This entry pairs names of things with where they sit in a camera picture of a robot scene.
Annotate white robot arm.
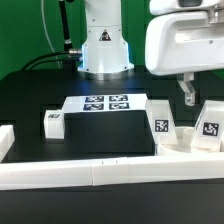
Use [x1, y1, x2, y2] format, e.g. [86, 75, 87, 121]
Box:
[79, 0, 224, 106]

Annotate black vertical hose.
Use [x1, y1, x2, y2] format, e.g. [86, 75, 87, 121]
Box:
[58, 0, 73, 51]

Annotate black cables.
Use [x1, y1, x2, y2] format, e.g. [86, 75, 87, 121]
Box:
[20, 50, 83, 72]

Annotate white U-shaped fence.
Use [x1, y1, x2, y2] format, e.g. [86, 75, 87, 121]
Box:
[0, 125, 224, 191]

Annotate white marker sheet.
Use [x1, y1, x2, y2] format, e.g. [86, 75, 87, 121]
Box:
[62, 93, 147, 113]

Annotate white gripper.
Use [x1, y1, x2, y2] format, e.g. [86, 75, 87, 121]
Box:
[145, 0, 224, 106]

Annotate white round stool seat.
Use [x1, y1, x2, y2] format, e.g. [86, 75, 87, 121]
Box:
[157, 126, 221, 156]

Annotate thin white cable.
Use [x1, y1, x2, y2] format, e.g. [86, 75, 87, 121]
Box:
[40, 0, 63, 70]

